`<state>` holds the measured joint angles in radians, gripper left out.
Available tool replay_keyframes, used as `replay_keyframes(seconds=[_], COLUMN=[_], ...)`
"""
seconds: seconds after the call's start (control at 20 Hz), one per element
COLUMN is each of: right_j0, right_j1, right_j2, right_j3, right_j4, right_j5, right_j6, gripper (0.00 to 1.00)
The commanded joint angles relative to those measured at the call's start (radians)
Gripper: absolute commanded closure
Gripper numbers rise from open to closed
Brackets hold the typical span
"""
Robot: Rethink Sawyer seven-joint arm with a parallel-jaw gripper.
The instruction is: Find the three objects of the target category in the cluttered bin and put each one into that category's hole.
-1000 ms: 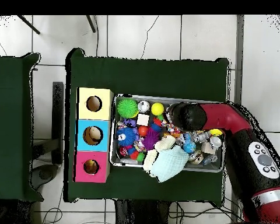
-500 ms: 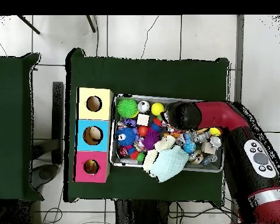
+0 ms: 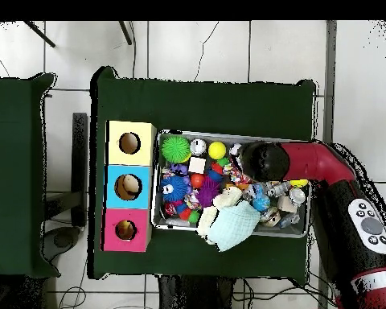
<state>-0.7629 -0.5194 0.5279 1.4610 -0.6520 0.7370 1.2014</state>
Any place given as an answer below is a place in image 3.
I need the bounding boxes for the mint green cloth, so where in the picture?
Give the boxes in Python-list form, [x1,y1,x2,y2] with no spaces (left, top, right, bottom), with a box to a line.
[205,200,261,253]

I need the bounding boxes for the wooden box three holes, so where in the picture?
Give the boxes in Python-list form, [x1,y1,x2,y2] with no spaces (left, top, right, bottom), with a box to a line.
[102,120,158,253]

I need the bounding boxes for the pale wooden cube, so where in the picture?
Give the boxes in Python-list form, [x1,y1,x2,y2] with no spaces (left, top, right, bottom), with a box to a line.
[188,157,207,175]

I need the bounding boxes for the small silver can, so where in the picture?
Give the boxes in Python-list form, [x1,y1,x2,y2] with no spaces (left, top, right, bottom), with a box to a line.
[189,138,208,157]

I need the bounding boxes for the purple spiky toy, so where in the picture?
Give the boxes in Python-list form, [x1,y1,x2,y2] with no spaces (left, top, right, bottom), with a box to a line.
[195,177,222,208]

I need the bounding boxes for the dark blue spiky ball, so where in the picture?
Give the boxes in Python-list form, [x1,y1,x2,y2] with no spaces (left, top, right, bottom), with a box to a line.
[159,175,190,203]

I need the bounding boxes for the plain green spiky ball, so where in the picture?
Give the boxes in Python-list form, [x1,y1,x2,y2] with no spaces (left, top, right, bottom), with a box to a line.
[160,134,192,165]

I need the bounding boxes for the blue globe ball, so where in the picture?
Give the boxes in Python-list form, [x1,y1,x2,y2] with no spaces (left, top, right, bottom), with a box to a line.
[253,195,271,213]

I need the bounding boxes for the black flat panel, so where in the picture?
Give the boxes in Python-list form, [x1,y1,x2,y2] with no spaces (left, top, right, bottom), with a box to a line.
[72,112,89,228]

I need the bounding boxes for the black tripod leg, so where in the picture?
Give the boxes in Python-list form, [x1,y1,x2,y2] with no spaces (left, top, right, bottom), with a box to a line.
[118,20,133,46]
[23,20,55,48]

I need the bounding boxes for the dark green side table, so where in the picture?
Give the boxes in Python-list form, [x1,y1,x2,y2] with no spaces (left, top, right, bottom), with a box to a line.
[0,72,59,278]

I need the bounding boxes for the shallow wire mesh bin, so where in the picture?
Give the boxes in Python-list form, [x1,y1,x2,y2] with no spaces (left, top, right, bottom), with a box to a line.
[151,131,313,239]

